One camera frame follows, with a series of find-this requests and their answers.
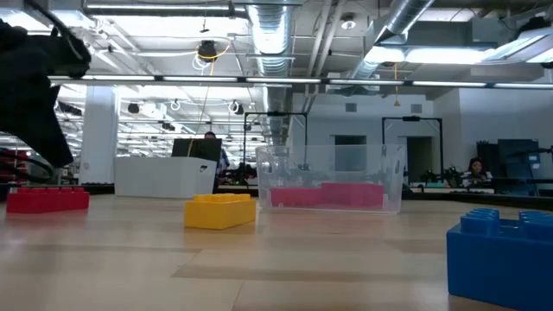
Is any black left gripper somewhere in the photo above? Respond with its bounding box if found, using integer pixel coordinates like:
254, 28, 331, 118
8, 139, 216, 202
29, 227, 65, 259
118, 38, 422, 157
0, 21, 92, 168

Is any red toy building block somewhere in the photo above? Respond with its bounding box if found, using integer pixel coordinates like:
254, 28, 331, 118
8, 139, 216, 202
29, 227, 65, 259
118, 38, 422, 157
5, 186, 91, 214
319, 181, 385, 211
270, 187, 321, 209

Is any yellow toy building block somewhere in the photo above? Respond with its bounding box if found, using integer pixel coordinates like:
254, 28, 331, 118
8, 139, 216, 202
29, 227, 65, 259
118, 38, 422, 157
184, 193, 257, 231

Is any clear plastic bin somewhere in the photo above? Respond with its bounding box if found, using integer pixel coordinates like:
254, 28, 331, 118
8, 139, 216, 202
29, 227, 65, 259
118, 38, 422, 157
255, 143, 407, 215

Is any blue toy building block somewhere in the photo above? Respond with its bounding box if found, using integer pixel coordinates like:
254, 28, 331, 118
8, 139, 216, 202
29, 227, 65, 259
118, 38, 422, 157
446, 207, 553, 311

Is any white building column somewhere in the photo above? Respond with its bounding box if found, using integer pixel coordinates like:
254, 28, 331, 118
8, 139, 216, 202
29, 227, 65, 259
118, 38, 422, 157
79, 85, 120, 186

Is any white plastic bin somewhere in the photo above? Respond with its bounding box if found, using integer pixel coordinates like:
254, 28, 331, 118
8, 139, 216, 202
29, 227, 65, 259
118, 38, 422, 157
112, 155, 218, 200

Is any long linear ceiling light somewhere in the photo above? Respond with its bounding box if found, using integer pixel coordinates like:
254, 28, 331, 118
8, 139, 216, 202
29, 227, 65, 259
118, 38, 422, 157
47, 73, 553, 89

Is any black monitor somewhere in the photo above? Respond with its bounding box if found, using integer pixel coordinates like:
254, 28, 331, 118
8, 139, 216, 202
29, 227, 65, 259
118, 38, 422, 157
171, 137, 223, 162

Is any person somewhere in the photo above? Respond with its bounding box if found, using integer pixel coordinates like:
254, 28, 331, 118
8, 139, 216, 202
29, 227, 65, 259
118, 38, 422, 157
202, 130, 232, 174
461, 156, 493, 182

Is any black robot station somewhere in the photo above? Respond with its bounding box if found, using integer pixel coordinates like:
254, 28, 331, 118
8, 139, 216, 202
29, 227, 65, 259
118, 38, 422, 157
222, 162, 259, 186
421, 166, 466, 187

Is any dark equipment rack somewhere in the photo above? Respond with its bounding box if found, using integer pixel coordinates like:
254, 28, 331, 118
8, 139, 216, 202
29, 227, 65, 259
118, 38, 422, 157
477, 138, 553, 194

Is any black reel with yellow cord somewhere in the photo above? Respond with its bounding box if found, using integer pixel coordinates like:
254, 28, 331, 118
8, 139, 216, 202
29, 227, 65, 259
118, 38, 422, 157
196, 39, 219, 62

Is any yellow hanging cord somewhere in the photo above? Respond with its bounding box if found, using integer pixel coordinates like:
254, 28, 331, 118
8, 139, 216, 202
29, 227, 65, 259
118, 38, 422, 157
391, 62, 402, 108

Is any black metal frame stand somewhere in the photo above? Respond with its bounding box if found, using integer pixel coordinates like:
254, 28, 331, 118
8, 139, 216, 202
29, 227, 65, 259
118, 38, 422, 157
382, 116, 444, 174

